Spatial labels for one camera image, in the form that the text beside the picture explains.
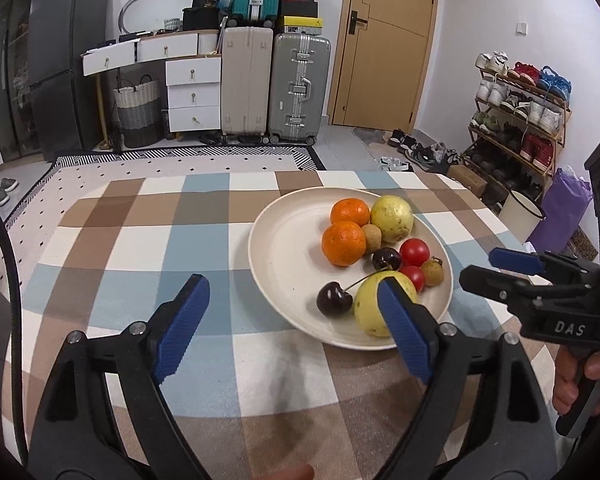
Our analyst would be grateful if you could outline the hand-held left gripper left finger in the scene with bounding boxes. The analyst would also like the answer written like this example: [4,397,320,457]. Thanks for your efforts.
[27,274,211,480]

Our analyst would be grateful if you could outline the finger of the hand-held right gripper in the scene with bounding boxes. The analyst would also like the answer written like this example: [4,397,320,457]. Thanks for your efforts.
[459,266,546,313]
[489,247,588,281]

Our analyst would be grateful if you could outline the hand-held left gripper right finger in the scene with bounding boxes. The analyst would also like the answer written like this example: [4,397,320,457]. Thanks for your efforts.
[375,277,563,480]

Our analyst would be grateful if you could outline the large pale yellow guava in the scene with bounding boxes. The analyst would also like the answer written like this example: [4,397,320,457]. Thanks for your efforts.
[353,270,421,338]

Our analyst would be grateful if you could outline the small brown longan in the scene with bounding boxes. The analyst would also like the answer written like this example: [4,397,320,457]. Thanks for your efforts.
[421,257,445,288]

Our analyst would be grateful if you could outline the large red tomato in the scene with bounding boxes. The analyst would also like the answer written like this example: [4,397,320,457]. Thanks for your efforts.
[399,238,431,267]

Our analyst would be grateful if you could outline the dark cherry with stem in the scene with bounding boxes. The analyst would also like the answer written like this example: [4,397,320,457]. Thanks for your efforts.
[316,269,388,318]

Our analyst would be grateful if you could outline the brown kiwi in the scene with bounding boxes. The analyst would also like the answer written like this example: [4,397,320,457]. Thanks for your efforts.
[361,225,382,257]

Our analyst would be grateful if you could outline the orange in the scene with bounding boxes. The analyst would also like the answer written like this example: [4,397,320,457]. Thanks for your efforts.
[321,220,367,267]
[330,198,371,227]

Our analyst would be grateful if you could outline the cream oval plate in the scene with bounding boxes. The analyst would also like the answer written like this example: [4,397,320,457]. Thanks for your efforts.
[248,186,454,351]

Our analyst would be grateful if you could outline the person's left hand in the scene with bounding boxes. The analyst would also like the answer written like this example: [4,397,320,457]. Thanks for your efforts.
[257,462,315,480]

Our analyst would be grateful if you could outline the cream bucket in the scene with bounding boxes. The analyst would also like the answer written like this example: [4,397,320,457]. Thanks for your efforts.
[499,189,548,243]

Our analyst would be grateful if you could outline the small red tomato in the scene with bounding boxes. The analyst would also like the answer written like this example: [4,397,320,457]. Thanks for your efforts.
[399,265,426,293]

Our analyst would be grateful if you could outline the purple bag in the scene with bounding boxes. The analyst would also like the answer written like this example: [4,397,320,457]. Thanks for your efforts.
[530,167,595,253]

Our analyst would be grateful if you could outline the checked tablecloth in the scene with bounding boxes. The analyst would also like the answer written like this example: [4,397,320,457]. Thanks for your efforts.
[2,169,556,480]

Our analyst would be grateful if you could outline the cardboard box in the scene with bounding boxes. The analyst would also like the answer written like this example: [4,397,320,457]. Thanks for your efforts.
[447,162,501,198]

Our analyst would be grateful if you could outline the greenish yellow guava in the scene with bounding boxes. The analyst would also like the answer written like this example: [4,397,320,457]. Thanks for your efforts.
[370,196,414,244]

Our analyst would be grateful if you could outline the wooden shoe rack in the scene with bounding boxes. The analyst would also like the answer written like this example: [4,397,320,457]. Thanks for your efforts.
[462,72,572,196]

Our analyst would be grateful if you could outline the pile of sneakers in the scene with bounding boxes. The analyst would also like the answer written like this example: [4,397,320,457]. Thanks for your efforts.
[380,129,463,173]

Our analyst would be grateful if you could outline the rows of assorted shoes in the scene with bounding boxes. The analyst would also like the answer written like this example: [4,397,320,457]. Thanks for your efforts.
[467,51,573,196]

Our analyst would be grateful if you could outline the grey doormat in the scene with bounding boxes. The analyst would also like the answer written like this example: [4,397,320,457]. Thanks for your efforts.
[352,126,396,153]

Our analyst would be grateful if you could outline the woven laundry basket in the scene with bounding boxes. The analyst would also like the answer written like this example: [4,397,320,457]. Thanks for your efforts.
[112,74,162,149]

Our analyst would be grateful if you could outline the white drawer cabinet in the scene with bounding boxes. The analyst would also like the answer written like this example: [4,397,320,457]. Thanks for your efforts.
[81,31,223,133]

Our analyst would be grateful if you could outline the wooden door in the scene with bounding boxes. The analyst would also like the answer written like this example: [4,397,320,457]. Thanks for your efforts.
[327,0,441,128]

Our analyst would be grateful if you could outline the beige suitcase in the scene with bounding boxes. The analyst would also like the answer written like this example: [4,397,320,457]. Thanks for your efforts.
[221,25,275,143]

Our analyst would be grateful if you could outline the silver suitcase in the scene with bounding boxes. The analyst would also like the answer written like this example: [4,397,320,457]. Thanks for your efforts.
[267,32,332,145]

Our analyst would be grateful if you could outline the white ribbed canister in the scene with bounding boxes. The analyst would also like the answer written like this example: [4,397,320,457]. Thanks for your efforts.
[197,31,221,56]

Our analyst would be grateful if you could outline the dark grey refrigerator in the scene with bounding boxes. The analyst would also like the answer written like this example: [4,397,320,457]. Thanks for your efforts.
[27,0,112,161]

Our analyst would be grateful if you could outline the yellow black shoe box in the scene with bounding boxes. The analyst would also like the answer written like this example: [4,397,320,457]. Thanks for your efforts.
[277,15,325,36]

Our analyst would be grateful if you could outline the dark glass cabinet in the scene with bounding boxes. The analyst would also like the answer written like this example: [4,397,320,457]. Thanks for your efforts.
[0,0,36,161]

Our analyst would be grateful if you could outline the white oval hoop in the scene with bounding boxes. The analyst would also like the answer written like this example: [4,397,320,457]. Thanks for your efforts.
[117,0,193,36]

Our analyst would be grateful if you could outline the red logo shoe box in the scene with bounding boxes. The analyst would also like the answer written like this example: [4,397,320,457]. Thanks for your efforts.
[280,0,321,17]

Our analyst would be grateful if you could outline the black cable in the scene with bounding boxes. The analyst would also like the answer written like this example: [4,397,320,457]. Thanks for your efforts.
[0,192,31,466]

